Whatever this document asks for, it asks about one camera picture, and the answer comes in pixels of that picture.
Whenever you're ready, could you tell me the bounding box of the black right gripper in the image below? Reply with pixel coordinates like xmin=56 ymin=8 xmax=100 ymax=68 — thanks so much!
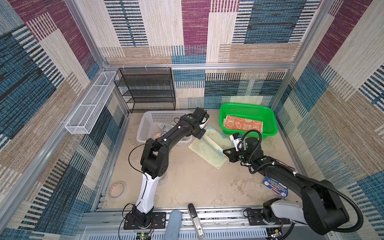
xmin=223 ymin=146 xmax=253 ymax=163

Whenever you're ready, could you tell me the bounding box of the pale yellow towel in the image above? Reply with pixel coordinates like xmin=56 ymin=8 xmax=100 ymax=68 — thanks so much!
xmin=188 ymin=126 xmax=234 ymax=169

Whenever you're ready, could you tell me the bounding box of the orange pattern towel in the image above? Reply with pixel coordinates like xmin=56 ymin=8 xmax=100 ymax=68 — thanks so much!
xmin=223 ymin=115 xmax=264 ymax=133

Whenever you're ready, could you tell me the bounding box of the striped rabbit text towel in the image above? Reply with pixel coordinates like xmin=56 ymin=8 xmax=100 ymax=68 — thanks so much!
xmin=154 ymin=123 xmax=174 ymax=139

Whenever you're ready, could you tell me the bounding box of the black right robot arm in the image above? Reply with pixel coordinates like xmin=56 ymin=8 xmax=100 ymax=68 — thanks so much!
xmin=223 ymin=133 xmax=356 ymax=235

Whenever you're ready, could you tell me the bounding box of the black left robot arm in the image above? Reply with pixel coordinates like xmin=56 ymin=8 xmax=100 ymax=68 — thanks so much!
xmin=132 ymin=108 xmax=209 ymax=227

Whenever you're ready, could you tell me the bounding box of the green plastic basket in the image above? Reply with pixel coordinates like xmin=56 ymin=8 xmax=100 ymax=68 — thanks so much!
xmin=220 ymin=103 xmax=278 ymax=139

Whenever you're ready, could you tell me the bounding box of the white plastic laundry basket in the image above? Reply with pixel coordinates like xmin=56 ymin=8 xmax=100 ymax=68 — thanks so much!
xmin=137 ymin=110 xmax=191 ymax=143

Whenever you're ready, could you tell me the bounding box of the blue printed booklet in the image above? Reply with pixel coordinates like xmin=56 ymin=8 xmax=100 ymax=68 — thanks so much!
xmin=263 ymin=177 xmax=289 ymax=198

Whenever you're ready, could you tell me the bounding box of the black silver handheld tool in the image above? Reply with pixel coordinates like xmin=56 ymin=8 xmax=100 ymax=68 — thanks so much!
xmin=188 ymin=203 xmax=205 ymax=240

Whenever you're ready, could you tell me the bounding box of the grey blue foam cylinder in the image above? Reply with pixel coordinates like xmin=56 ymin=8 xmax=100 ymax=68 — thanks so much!
xmin=165 ymin=210 xmax=182 ymax=240

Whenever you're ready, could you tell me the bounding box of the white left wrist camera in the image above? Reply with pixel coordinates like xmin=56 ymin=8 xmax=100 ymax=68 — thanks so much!
xmin=200 ymin=113 xmax=210 ymax=125

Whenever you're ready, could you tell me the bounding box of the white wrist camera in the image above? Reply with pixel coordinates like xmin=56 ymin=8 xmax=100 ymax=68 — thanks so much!
xmin=230 ymin=133 xmax=243 ymax=152
xmin=200 ymin=113 xmax=210 ymax=125

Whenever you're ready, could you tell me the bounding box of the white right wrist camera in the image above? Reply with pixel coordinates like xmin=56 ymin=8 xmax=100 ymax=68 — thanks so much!
xmin=230 ymin=133 xmax=243 ymax=152

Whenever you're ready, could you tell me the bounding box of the black corrugated cable hose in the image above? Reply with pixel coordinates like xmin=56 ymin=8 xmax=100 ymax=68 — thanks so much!
xmin=293 ymin=172 xmax=364 ymax=234

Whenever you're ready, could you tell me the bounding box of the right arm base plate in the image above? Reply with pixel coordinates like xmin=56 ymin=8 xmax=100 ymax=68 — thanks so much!
xmin=243 ymin=208 xmax=291 ymax=227

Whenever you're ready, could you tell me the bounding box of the black wire shelf rack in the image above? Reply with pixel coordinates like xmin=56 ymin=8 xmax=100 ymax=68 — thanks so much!
xmin=115 ymin=68 xmax=176 ymax=113

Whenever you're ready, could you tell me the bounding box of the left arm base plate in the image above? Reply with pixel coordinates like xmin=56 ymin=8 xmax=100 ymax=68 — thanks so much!
xmin=123 ymin=212 xmax=167 ymax=230

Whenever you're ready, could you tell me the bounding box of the white wire mesh wall basket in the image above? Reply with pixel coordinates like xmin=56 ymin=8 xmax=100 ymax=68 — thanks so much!
xmin=65 ymin=72 xmax=117 ymax=135

